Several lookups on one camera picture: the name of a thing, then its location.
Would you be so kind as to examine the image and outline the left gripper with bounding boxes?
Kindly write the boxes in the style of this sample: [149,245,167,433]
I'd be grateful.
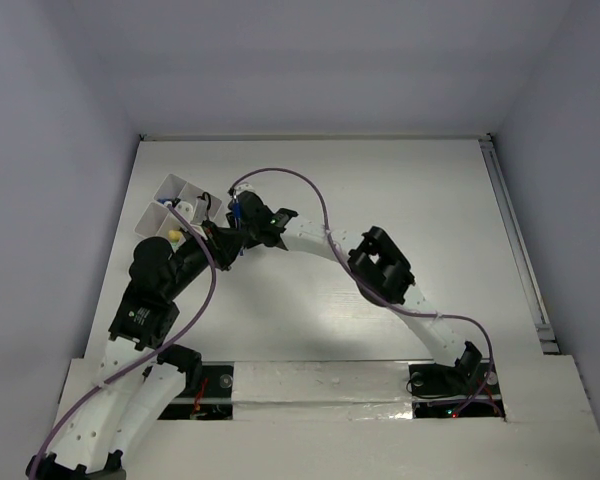
[163,219,249,299]

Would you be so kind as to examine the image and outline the blue ballpoint pen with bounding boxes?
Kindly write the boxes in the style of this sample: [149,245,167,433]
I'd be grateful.
[232,195,242,232]

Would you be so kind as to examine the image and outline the black handled scissors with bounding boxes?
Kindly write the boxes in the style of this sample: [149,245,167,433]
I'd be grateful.
[200,191,213,205]

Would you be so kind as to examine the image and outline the yellow highlighter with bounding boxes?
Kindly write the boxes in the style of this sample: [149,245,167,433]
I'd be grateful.
[167,230,183,243]

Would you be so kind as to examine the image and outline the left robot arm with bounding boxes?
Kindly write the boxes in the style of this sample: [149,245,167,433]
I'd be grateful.
[26,221,246,479]

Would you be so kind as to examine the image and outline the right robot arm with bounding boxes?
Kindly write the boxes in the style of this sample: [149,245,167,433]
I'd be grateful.
[227,184,482,392]

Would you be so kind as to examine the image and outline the white compartment organizer box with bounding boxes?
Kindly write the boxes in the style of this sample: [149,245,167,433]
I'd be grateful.
[133,173,225,241]

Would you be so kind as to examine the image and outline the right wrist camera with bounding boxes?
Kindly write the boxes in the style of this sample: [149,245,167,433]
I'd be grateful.
[228,182,256,197]

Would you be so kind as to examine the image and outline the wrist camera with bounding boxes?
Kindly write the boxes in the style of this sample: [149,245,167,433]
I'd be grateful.
[175,198,209,237]
[228,182,256,197]

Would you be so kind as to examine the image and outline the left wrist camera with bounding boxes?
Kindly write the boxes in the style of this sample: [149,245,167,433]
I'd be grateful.
[175,198,209,237]

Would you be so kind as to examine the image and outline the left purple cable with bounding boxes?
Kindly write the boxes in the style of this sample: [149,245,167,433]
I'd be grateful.
[27,204,219,480]

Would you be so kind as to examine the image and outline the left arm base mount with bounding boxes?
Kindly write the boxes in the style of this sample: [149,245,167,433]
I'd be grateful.
[158,345,234,421]

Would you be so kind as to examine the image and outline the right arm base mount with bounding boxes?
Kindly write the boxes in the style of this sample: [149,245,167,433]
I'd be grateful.
[405,361,506,419]

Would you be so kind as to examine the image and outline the aluminium side rail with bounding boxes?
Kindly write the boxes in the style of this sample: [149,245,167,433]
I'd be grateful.
[478,135,562,356]

